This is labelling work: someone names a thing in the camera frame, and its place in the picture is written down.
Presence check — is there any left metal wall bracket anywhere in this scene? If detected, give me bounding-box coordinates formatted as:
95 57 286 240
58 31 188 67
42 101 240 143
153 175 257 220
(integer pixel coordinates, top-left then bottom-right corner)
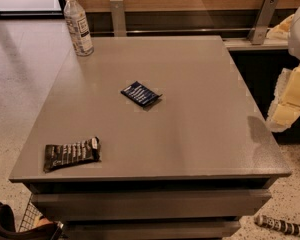
110 0 127 37

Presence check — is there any clear plastic water bottle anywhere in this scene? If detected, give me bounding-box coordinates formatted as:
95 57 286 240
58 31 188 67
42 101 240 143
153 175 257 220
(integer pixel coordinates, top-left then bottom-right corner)
64 0 94 56

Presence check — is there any right metal wall bracket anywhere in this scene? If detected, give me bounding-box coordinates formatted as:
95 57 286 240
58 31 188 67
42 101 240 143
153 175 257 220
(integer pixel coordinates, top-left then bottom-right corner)
248 0 279 44

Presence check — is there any grey side shelf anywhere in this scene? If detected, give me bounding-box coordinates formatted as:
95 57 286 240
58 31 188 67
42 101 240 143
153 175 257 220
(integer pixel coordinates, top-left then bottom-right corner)
223 38 288 51

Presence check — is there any blue snack bar wrapper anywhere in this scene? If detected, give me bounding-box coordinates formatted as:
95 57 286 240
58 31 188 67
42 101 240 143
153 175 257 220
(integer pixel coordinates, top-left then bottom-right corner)
121 81 161 107

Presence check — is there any black white patterned stick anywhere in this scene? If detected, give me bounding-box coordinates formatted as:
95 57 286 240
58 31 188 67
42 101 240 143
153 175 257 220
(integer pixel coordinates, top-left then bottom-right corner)
254 215 300 237

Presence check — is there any wire mesh basket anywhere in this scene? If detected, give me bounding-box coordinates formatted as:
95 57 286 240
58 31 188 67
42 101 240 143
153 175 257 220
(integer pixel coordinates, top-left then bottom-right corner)
18 195 42 232

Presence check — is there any black chocolate rxbar wrapper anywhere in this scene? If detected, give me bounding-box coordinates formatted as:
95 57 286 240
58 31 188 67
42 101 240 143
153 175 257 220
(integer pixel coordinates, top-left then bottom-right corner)
43 137 100 173

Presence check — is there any black curved chair part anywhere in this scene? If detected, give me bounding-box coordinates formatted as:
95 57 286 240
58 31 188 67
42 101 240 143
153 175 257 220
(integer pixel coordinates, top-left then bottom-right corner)
0 202 62 240

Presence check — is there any metal wall bracket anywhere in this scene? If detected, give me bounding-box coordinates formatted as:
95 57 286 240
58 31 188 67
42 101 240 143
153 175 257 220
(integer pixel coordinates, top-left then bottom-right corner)
110 0 127 37
248 0 279 44

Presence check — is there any grey drawer cabinet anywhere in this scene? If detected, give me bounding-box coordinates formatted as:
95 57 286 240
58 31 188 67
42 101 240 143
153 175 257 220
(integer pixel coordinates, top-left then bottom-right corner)
10 36 290 240

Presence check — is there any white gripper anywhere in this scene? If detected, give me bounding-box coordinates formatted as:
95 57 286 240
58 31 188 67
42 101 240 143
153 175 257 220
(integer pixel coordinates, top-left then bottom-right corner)
266 6 300 132

